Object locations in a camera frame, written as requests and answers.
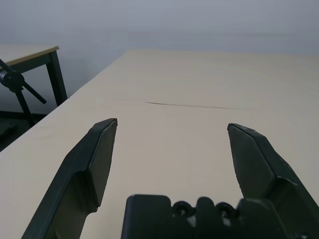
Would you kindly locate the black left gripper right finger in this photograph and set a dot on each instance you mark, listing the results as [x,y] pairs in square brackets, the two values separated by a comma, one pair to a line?
[261,169]

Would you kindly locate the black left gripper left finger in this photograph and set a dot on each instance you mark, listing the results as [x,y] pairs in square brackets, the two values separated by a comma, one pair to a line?
[74,174]

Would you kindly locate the black tripod stand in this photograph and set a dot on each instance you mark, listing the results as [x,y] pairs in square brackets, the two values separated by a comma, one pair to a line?
[11,79]

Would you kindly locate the wooden side table black frame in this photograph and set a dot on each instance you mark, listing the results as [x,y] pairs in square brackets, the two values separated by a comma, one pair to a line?
[54,74]

